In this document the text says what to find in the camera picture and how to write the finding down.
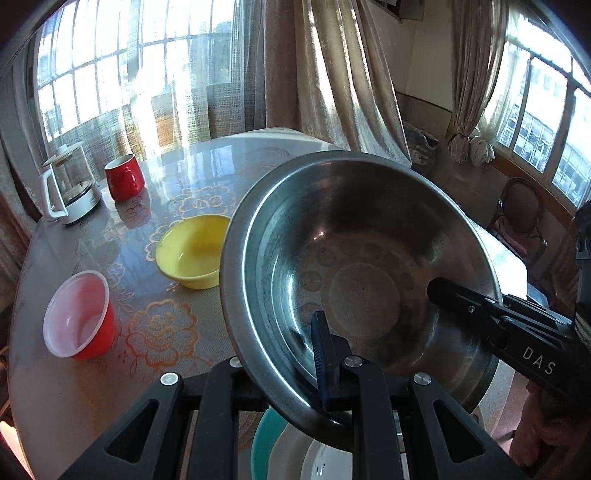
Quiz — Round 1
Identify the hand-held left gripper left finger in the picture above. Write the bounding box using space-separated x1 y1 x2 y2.
60 356 271 480

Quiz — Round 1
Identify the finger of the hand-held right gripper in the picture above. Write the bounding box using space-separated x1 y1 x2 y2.
427 277 506 342

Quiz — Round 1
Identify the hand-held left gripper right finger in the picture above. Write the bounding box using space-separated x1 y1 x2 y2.
311 311 527 480

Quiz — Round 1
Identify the teal plastic plate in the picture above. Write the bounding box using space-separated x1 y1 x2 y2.
250 408 291 480

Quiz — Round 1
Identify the large white printed plate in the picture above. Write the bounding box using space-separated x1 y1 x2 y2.
271 422 324 480

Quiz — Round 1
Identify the small white floral plate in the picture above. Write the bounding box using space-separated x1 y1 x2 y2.
300 438 354 480

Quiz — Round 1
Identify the stainless steel bowl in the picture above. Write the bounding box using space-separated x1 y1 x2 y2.
220 150 504 455

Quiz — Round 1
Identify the yellow plastic bowl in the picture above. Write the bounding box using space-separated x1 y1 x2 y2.
155 215 232 291

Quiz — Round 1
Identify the red plastic bowl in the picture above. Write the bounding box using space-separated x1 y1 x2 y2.
43 271 116 361

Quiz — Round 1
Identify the person's right hand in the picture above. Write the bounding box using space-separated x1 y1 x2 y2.
512 382 591 468

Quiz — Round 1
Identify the metal chair with pink cushion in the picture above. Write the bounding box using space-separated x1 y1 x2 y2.
488 176 549 259

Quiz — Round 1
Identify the patterned bag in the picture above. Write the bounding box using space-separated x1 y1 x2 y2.
403 121 440 163

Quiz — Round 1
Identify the tied beige curtain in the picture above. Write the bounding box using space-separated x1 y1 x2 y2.
445 0 509 167

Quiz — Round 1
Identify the red mug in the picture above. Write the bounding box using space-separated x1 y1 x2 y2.
104 154 144 202

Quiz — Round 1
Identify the sheer white curtain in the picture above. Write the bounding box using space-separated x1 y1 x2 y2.
0 0 271 195

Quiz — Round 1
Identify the glass kettle with white handle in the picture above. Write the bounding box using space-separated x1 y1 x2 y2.
39 142 102 226

